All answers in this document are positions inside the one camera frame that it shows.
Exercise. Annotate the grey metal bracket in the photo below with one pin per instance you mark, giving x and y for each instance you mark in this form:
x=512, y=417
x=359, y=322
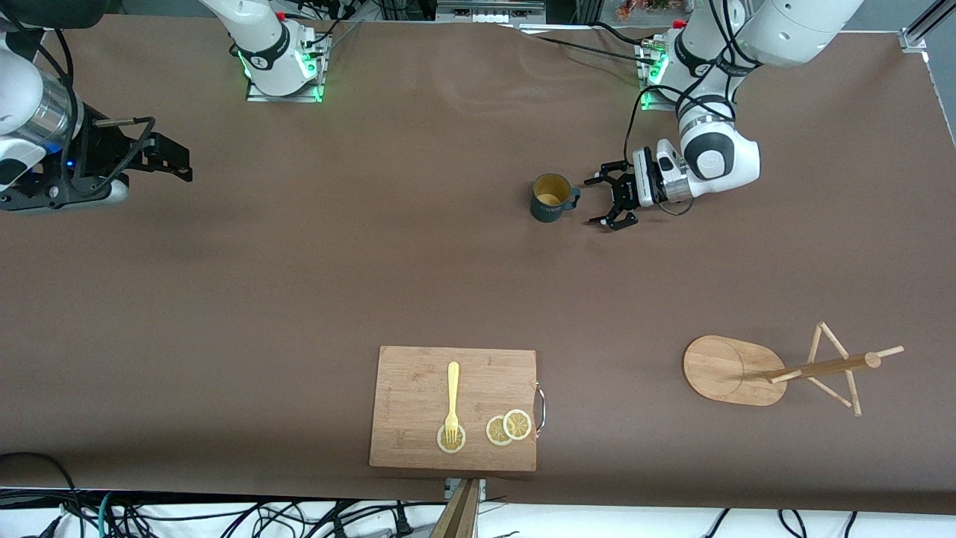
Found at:
x=450, y=489

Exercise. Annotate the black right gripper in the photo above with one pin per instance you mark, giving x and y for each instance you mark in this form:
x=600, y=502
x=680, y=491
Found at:
x=98, y=153

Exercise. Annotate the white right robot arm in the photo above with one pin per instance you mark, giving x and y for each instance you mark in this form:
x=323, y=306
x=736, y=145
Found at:
x=261, y=30

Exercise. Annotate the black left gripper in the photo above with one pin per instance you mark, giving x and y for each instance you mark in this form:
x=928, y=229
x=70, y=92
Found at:
x=624, y=193

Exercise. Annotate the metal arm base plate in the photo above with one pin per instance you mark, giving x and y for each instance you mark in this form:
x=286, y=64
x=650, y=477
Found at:
x=661, y=106
x=299, y=98

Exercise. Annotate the wooden support beam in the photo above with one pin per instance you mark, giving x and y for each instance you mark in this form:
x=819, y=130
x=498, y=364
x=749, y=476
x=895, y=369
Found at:
x=459, y=519

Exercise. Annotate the grey power strip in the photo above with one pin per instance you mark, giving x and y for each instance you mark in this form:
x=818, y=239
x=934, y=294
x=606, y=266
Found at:
x=485, y=11

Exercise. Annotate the brown table cover mat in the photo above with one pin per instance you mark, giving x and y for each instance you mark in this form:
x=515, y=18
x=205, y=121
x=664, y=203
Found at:
x=478, y=284

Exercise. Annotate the yellow plastic fork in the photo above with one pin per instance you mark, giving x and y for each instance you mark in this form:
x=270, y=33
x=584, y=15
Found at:
x=452, y=388

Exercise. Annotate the dark teal mug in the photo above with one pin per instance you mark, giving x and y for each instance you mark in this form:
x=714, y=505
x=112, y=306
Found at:
x=545, y=211

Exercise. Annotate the bamboo cutting board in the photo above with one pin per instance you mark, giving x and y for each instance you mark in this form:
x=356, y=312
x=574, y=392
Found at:
x=411, y=388

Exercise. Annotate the wooden mug rack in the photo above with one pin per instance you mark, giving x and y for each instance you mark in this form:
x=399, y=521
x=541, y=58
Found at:
x=724, y=370

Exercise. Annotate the lemon slice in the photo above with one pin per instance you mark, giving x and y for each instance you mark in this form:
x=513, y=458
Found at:
x=517, y=424
x=494, y=432
x=451, y=448

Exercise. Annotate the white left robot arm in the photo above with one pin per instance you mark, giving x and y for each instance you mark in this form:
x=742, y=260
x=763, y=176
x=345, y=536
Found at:
x=736, y=161

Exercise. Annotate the orange red plastic items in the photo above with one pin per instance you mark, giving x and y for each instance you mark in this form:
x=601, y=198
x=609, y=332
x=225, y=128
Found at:
x=635, y=9

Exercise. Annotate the aluminium frame profile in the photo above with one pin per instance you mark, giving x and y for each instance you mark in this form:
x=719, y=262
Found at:
x=915, y=37

